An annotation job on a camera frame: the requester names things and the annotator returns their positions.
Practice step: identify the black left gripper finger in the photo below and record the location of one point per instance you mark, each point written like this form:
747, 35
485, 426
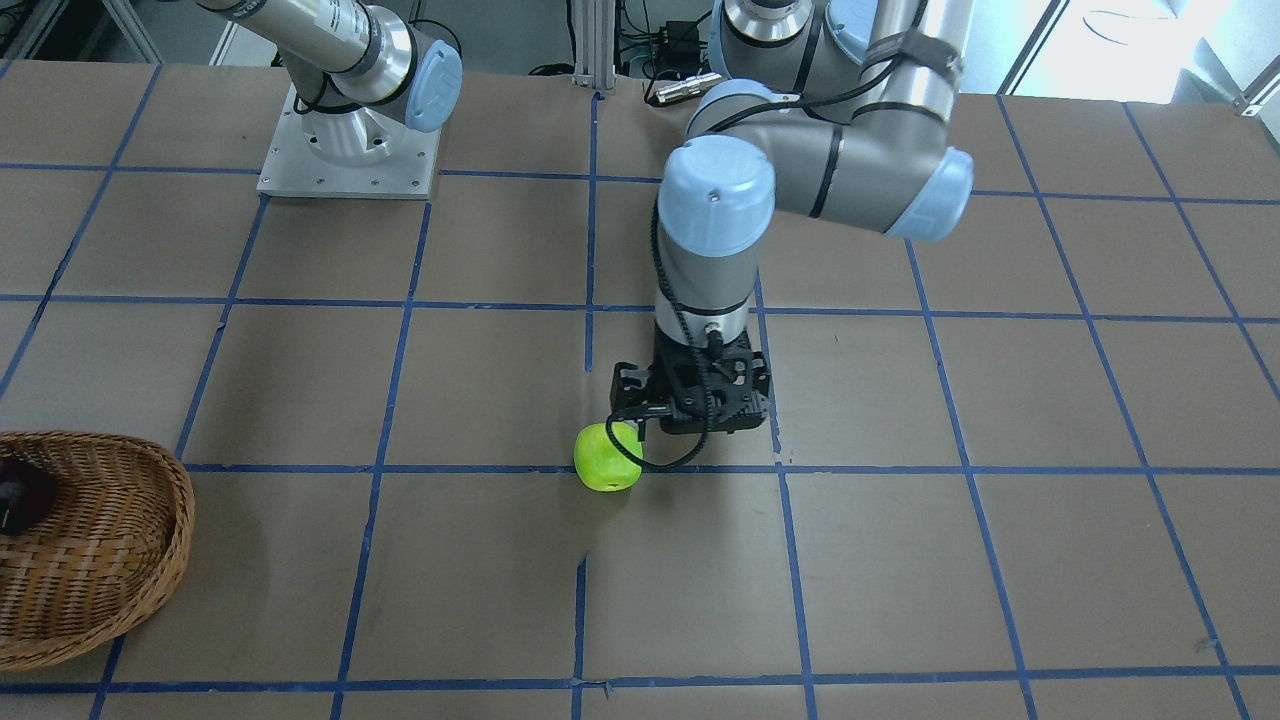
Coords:
635, 397

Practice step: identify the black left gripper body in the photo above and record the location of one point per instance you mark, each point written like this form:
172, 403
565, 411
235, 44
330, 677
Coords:
629, 389

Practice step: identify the green apple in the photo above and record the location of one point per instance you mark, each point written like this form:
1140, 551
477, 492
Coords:
599, 464

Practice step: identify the dark red apple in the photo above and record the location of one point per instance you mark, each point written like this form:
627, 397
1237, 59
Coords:
28, 495

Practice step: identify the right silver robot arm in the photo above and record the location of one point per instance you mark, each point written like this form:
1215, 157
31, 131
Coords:
369, 87

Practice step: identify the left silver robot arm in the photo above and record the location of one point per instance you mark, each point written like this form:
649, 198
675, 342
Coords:
826, 110

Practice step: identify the woven wicker basket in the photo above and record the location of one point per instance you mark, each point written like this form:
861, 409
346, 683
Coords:
109, 552

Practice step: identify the aluminium frame post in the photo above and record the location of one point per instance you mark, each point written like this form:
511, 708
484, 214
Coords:
594, 39

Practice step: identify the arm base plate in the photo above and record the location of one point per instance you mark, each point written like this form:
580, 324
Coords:
357, 155

